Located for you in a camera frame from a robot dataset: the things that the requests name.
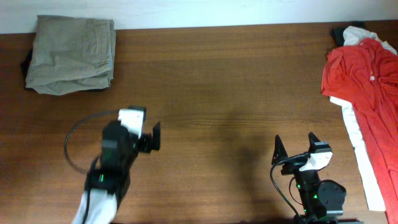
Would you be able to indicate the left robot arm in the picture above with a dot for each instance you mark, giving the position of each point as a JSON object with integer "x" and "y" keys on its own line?
{"x": 108, "y": 178}

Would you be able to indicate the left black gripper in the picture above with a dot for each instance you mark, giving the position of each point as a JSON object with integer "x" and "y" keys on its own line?
{"x": 147, "y": 139}

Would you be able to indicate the khaki beige trousers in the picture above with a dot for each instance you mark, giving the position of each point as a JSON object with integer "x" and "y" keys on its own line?
{"x": 71, "y": 54}

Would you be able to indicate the folded black garment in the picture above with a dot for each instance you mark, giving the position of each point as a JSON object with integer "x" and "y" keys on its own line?
{"x": 24, "y": 65}

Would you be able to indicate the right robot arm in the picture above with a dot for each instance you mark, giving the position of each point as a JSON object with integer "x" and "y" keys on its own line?
{"x": 322, "y": 200}

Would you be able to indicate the red t-shirt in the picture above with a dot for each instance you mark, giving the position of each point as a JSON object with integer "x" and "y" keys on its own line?
{"x": 366, "y": 76}

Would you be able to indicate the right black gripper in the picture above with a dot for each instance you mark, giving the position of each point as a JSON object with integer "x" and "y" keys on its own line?
{"x": 280, "y": 152}

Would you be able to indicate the small black cloth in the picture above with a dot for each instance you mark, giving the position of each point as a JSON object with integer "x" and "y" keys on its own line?
{"x": 337, "y": 32}

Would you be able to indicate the white garment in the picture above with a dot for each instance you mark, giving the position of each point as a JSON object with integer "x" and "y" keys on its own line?
{"x": 375, "y": 202}

